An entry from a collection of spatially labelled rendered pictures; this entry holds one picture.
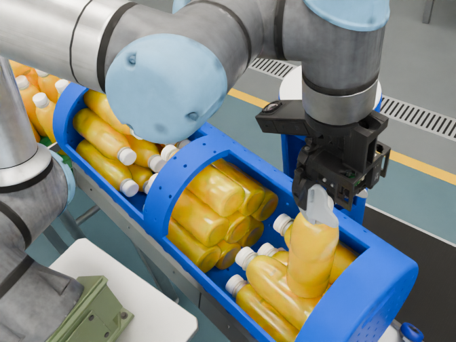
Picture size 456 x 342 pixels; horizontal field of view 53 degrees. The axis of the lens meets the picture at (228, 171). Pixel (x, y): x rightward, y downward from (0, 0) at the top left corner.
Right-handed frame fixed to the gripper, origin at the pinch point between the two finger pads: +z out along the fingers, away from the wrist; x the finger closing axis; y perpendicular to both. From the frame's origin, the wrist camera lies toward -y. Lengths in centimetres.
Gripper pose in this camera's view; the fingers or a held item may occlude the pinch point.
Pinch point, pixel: (319, 204)
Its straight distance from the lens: 66.5
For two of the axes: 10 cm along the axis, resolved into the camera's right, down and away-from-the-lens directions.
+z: 1.4, 6.5, 7.5
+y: 6.8, 4.9, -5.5
